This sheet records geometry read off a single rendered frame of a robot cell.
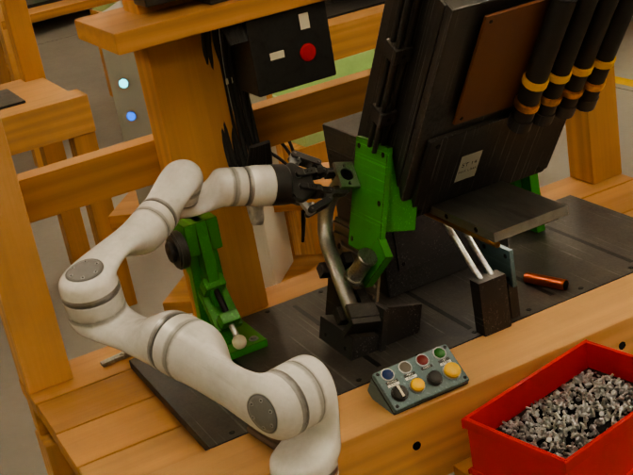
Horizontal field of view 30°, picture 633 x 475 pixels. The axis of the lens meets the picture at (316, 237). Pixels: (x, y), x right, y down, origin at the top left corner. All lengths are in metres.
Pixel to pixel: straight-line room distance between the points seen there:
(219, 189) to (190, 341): 0.49
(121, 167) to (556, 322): 0.90
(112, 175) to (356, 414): 0.73
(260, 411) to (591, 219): 1.29
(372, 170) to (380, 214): 0.08
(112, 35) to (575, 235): 1.07
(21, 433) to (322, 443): 2.65
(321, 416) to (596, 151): 1.48
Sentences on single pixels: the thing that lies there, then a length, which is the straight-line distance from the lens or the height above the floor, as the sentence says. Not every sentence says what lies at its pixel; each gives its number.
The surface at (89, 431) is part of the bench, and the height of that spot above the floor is 0.88.
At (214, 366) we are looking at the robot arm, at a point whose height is 1.20.
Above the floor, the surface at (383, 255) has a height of 1.09.
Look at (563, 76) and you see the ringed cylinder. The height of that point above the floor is 1.36.
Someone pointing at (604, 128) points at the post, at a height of 1.01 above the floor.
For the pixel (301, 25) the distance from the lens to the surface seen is 2.26.
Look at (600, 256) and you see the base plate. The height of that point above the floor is 0.90.
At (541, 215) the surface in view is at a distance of 2.07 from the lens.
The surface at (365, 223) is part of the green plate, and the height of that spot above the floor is 1.12.
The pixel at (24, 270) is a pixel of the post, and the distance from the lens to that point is 2.27.
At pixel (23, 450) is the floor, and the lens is 4.04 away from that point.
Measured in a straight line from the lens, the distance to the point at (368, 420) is 1.97.
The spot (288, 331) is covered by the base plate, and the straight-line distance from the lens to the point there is 2.31.
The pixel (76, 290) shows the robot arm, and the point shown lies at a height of 1.26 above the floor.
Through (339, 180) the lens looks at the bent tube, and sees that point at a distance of 2.15.
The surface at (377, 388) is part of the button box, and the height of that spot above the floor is 0.93.
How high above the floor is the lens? 1.91
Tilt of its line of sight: 22 degrees down
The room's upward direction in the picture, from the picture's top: 10 degrees counter-clockwise
